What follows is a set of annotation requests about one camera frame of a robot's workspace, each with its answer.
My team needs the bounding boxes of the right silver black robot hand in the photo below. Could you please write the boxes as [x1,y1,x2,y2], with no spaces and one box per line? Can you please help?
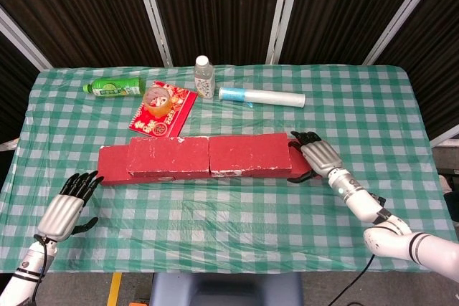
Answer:
[286,130,344,183]

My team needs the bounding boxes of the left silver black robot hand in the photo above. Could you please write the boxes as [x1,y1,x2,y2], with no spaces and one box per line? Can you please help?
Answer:
[37,170,105,242]

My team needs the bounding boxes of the red brick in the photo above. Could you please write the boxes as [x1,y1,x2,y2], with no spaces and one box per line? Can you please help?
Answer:
[174,171,254,181]
[207,133,293,178]
[286,147,321,181]
[98,145,176,187]
[126,136,211,178]

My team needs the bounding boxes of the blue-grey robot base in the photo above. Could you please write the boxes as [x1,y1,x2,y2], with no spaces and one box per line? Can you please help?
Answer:
[148,272,304,306]

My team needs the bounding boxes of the white plastic bag roll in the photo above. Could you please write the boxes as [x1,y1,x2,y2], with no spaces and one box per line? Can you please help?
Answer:
[218,86,306,109]

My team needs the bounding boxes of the yellow floor tape strip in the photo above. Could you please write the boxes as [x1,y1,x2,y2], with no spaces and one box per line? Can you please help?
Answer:
[106,272,123,306]

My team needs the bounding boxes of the green white checkered tablecloth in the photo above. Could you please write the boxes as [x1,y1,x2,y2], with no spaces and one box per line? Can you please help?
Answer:
[0,64,459,274]

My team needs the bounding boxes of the green drink bottle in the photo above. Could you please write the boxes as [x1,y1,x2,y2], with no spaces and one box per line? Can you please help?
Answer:
[82,77,147,98]

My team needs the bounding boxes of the clear bottle with white cap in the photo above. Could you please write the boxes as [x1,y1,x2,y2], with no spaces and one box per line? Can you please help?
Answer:
[193,55,217,100]

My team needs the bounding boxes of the clear packing tape roll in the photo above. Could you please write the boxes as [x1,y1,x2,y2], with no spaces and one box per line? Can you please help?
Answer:
[143,86,174,117]

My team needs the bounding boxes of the red patterned packet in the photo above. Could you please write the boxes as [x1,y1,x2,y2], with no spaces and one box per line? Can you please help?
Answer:
[128,80,199,139]

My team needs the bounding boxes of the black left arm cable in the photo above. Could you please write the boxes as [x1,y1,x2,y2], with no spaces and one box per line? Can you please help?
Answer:
[34,234,49,303]

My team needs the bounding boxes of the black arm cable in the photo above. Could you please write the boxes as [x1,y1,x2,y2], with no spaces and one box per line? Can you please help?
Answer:
[34,234,49,303]
[328,254,376,306]

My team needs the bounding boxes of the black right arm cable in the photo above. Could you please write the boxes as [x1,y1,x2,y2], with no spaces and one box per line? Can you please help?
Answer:
[328,254,376,306]

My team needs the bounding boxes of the dark partition panel white frame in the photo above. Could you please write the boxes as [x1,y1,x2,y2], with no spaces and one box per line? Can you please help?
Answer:
[0,6,53,145]
[361,0,459,148]
[267,0,449,67]
[0,0,174,70]
[131,0,304,67]

